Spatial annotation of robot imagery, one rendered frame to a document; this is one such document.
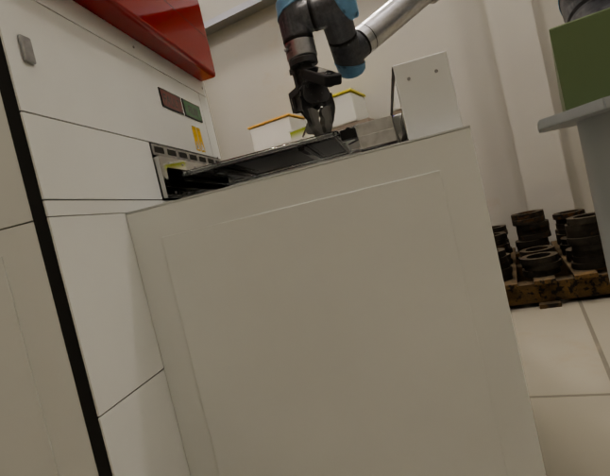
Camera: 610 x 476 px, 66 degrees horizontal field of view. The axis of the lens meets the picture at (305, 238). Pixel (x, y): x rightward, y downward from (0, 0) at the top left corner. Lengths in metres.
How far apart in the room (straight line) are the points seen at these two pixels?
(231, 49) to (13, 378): 4.51
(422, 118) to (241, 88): 4.17
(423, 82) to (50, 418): 0.81
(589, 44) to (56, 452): 1.16
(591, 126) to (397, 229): 0.47
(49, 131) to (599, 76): 0.97
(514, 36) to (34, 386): 3.82
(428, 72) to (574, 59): 0.32
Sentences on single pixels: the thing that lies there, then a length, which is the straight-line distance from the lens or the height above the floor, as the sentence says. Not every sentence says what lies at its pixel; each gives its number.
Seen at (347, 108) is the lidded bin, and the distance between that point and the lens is 3.88.
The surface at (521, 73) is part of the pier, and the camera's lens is 4.05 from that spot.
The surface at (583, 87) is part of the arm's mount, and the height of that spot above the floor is 0.86.
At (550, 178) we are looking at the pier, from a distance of 3.99.
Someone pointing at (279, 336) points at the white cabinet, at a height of 0.54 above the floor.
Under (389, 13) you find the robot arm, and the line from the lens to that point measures 1.36.
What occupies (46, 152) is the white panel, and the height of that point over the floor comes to 0.92.
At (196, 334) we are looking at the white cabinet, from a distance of 0.90.
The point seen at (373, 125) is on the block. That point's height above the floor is 0.90.
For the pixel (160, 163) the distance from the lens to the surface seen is 1.09.
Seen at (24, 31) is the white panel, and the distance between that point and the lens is 0.88.
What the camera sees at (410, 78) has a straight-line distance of 0.88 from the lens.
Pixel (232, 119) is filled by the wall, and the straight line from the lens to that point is 4.99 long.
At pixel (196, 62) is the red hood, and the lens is 1.42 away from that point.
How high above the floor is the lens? 0.73
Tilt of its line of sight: 2 degrees down
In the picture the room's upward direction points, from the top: 13 degrees counter-clockwise
